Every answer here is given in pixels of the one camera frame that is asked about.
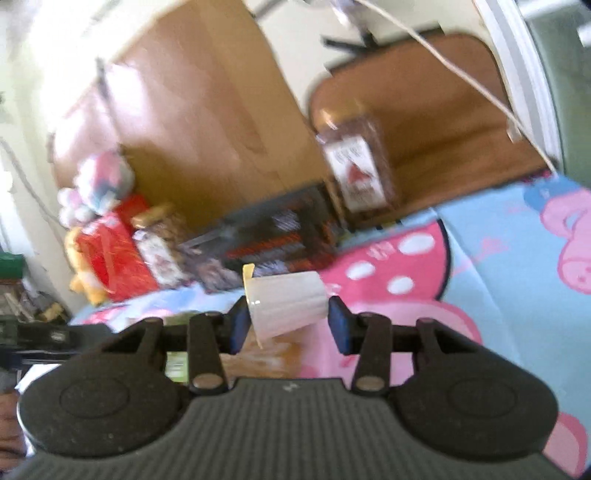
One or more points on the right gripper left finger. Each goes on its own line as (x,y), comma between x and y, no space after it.
(205,337)

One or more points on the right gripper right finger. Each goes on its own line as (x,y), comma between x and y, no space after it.
(393,342)

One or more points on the white jelly cup yellow lid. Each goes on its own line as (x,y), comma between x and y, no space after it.
(284,303)

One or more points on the yellow plush toy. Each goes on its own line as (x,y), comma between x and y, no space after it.
(84,280)

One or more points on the black sheep-print box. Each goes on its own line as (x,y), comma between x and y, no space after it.
(295,232)

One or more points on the peanut jar gold lid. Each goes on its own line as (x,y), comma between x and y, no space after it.
(157,234)

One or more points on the walnut jar gold lid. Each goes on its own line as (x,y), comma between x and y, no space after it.
(353,146)

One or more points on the pink blue plush toy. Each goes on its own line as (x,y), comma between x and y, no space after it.
(101,183)

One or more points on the wooden headboard panel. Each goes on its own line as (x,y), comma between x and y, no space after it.
(201,112)

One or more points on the brown seat cushion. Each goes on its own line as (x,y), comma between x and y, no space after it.
(444,139)

